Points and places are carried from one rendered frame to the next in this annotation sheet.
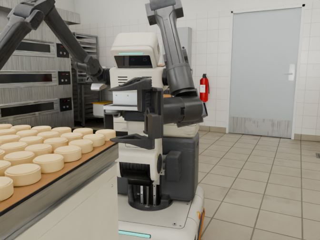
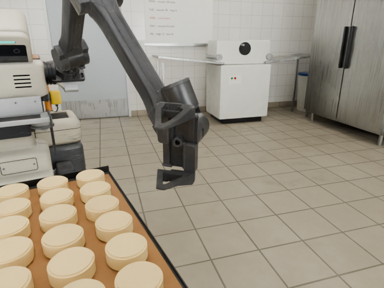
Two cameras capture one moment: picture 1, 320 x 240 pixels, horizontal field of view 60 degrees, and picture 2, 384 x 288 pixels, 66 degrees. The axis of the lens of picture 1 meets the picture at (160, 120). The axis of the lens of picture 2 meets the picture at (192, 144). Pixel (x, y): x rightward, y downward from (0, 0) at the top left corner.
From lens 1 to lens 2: 0.40 m
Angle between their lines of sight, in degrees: 42
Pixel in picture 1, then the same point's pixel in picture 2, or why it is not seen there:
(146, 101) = (172, 130)
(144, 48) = (17, 35)
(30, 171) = (160, 275)
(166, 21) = (114, 14)
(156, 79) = (38, 78)
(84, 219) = not seen: outside the picture
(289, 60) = not seen: hidden behind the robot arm
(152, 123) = (193, 155)
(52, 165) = (146, 252)
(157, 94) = (194, 120)
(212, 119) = not seen: hidden behind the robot
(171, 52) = (136, 58)
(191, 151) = (80, 157)
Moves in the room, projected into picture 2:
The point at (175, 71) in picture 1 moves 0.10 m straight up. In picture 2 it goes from (183, 88) to (183, 32)
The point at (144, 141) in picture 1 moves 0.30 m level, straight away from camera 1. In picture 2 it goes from (189, 178) to (98, 140)
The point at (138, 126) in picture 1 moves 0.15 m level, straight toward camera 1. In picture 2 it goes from (16, 144) to (31, 154)
